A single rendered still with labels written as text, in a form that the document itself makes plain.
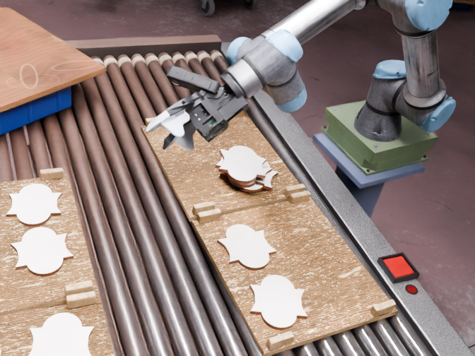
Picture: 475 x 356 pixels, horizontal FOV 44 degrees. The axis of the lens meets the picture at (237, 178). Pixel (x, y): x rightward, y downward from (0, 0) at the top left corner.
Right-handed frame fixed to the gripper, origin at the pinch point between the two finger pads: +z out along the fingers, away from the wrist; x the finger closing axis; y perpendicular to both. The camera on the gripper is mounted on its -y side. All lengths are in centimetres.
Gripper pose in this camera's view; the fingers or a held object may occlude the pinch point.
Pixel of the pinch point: (152, 138)
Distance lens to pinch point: 123.4
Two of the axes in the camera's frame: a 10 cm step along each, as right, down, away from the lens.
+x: 1.0, 1.7, 9.8
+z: -7.8, 6.2, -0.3
